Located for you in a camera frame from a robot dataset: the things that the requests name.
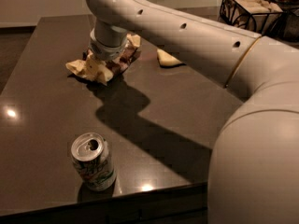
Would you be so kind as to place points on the yellow sponge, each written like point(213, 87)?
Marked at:
point(167, 60)

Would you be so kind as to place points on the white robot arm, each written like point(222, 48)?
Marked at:
point(254, 169)

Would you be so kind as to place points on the dark cabinet drawer front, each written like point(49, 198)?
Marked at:
point(180, 205)

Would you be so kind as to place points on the green white 7up can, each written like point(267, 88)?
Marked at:
point(92, 158)

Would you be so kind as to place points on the white napkin stack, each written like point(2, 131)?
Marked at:
point(253, 2)

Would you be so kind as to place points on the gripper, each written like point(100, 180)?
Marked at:
point(107, 49)

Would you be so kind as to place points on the brown sea salt chip bag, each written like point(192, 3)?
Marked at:
point(109, 69)

